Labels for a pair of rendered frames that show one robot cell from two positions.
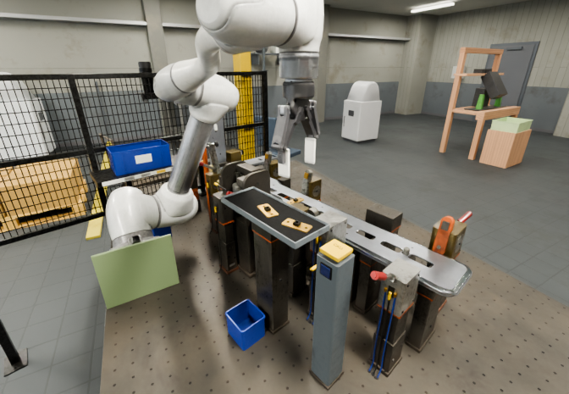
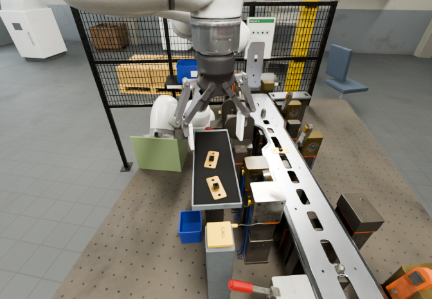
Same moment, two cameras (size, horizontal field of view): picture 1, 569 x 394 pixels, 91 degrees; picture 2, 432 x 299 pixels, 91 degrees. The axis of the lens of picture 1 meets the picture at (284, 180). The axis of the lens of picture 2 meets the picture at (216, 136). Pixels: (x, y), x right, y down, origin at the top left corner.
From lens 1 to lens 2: 47 cm
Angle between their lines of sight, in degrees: 36
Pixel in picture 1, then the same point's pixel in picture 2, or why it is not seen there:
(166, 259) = (173, 154)
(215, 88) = not seen: hidden behind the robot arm
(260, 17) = not seen: outside the picture
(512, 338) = not seen: outside the picture
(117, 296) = (144, 163)
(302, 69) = (202, 40)
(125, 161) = (184, 73)
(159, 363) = (137, 218)
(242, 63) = not seen: outside the picture
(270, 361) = (190, 262)
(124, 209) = (159, 112)
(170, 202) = not seen: hidden behind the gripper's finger
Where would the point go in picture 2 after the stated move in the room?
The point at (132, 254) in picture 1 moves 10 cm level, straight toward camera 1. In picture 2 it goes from (152, 143) to (146, 155)
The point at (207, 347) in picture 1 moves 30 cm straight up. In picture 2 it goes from (164, 225) to (154, 182)
